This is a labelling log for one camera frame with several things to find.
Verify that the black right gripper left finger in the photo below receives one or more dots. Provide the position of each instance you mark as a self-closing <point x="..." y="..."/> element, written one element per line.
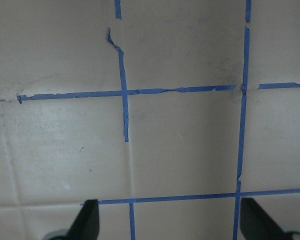
<point x="86" y="225"/>

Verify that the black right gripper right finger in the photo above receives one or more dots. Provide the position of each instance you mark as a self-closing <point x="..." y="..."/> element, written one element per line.
<point x="256" y="224"/>

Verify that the brown paper table cover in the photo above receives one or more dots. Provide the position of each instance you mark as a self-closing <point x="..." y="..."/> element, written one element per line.
<point x="169" y="112"/>

